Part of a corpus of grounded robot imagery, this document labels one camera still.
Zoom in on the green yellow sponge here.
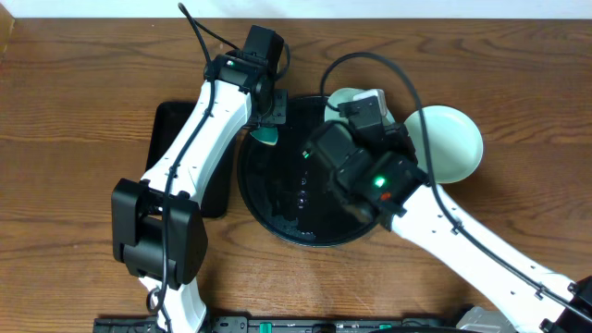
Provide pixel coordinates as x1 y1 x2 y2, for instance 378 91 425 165
251 127 278 146

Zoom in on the mint green plate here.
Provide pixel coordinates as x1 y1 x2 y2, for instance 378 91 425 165
324 88 395 126

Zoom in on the light green stained plate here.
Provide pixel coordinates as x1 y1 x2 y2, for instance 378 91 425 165
423 105 484 184

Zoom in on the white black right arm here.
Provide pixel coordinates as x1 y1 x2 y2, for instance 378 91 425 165
302 121 591 332

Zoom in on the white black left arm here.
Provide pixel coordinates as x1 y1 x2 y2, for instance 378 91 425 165
111 51 285 332

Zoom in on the black round tray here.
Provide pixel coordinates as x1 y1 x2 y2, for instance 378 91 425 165
237 95 377 247

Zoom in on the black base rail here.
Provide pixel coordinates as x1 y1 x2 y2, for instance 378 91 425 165
92 316 453 333

